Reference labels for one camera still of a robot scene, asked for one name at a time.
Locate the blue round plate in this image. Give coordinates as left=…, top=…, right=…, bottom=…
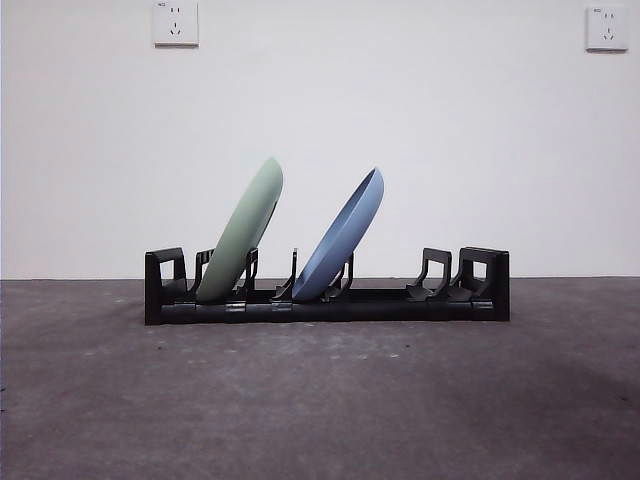
left=291, top=167, right=386, bottom=302

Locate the green round plate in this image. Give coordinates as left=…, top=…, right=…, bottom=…
left=195, top=156, right=285, bottom=304

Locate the black plate rack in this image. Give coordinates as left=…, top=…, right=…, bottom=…
left=143, top=245, right=512, bottom=326

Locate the white wall socket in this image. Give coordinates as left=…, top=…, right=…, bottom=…
left=153, top=0, right=200, bottom=49
left=585, top=5, right=630, bottom=52

